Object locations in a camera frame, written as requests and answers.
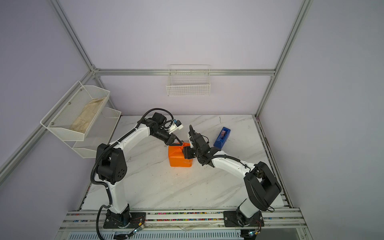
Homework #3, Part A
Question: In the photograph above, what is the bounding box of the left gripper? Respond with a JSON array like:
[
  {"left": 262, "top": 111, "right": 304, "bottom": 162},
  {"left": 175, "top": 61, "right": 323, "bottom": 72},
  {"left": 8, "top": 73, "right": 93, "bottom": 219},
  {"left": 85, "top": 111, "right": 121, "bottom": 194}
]
[{"left": 152, "top": 128, "right": 183, "bottom": 147}]

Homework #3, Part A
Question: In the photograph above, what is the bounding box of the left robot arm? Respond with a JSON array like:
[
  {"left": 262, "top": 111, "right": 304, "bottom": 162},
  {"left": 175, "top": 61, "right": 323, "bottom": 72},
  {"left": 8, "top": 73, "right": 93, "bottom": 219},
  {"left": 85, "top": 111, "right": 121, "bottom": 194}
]
[{"left": 90, "top": 108, "right": 183, "bottom": 222}]

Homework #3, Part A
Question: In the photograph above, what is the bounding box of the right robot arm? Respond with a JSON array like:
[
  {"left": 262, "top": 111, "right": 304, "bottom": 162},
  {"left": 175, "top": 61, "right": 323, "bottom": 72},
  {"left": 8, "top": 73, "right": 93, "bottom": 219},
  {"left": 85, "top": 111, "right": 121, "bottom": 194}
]
[{"left": 183, "top": 126, "right": 282, "bottom": 227}]

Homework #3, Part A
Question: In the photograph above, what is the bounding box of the blue tape dispenser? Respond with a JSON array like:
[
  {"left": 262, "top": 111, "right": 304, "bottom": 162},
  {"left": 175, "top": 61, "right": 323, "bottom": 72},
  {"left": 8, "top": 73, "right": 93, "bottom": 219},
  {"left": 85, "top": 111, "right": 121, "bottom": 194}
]
[{"left": 214, "top": 127, "right": 231, "bottom": 149}]

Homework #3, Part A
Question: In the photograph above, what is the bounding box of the white lower mesh shelf bin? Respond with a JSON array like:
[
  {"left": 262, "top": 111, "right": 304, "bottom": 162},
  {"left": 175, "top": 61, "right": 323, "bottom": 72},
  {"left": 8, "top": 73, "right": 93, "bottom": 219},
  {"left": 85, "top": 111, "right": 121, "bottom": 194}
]
[{"left": 72, "top": 107, "right": 121, "bottom": 159}]

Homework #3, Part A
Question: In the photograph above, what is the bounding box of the white mesh shelf bin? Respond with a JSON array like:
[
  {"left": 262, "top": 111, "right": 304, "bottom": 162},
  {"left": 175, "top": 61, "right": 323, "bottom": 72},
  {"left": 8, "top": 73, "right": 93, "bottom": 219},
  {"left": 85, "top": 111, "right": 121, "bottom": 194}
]
[
  {"left": 72, "top": 107, "right": 121, "bottom": 159},
  {"left": 40, "top": 81, "right": 110, "bottom": 142}
]

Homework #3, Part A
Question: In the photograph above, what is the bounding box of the beige cloth in bin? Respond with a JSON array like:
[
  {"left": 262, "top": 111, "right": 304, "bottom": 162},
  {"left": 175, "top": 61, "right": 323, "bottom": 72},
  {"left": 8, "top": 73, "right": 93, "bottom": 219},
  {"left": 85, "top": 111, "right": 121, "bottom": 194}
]
[{"left": 70, "top": 97, "right": 105, "bottom": 134}]

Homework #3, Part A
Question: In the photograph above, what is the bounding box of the white upper mesh shelf bin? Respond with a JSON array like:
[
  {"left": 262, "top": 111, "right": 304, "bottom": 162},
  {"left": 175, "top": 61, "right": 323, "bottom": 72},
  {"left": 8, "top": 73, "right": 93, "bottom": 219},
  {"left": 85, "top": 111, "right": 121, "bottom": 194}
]
[{"left": 40, "top": 81, "right": 110, "bottom": 142}]

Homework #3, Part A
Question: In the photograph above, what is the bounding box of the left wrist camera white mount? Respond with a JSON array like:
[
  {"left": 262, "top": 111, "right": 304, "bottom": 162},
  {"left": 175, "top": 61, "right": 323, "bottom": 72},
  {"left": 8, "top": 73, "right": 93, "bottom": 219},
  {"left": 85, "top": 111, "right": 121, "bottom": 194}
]
[{"left": 168, "top": 120, "right": 183, "bottom": 134}]

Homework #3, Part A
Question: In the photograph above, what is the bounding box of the white wire wall basket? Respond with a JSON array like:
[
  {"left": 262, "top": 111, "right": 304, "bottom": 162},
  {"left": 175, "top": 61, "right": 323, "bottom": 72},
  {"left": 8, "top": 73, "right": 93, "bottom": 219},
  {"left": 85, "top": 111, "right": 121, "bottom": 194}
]
[{"left": 166, "top": 65, "right": 211, "bottom": 97}]

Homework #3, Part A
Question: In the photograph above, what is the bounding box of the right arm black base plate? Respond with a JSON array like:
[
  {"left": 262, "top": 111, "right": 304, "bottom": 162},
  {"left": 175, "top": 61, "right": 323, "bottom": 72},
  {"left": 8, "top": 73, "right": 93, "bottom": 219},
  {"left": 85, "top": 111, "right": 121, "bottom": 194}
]
[{"left": 223, "top": 211, "right": 265, "bottom": 228}]

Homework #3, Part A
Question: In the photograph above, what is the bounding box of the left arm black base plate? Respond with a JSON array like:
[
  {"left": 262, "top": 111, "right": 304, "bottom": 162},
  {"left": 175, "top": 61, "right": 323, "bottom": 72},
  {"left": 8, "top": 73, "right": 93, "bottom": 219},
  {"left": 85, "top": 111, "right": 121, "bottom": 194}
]
[{"left": 103, "top": 212, "right": 147, "bottom": 229}]

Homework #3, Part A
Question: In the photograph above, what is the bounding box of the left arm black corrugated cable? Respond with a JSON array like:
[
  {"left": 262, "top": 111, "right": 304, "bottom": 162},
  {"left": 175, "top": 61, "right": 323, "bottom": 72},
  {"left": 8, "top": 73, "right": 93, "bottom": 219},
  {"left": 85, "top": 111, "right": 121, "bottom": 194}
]
[{"left": 89, "top": 107, "right": 175, "bottom": 240}]

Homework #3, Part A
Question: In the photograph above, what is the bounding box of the aluminium frame rail front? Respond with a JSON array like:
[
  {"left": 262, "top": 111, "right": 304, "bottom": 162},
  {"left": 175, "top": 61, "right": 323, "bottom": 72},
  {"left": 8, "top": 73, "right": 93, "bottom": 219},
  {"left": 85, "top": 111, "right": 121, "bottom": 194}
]
[{"left": 55, "top": 208, "right": 313, "bottom": 240}]

